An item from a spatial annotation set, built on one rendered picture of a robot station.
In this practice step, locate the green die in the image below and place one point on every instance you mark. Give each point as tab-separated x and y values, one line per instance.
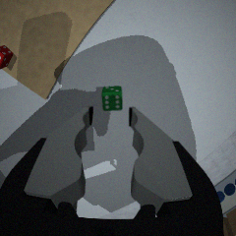
112	98

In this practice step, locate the dark red die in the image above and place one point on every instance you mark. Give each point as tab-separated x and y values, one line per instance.
5	56

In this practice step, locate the tan mat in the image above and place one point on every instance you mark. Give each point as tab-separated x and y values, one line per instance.
43	35

